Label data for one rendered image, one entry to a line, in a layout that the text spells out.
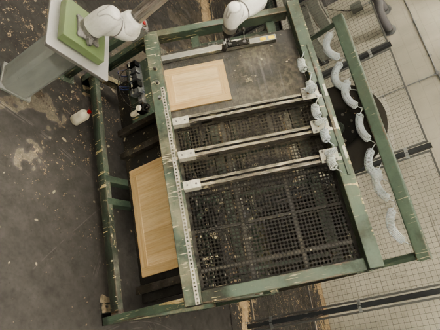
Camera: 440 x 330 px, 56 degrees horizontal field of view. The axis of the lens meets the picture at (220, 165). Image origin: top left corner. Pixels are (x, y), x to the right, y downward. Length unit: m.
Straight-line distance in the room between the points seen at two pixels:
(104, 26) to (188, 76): 0.83
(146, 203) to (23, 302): 1.13
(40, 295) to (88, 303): 0.39
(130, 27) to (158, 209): 1.38
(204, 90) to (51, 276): 1.76
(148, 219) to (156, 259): 0.33
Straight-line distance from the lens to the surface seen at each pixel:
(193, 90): 3.32
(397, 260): 3.43
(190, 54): 3.48
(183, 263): 2.86
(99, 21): 2.93
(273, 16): 3.71
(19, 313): 3.02
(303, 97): 3.19
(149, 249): 3.37
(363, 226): 2.94
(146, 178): 3.48
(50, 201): 3.33
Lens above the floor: 2.53
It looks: 27 degrees down
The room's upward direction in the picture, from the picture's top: 68 degrees clockwise
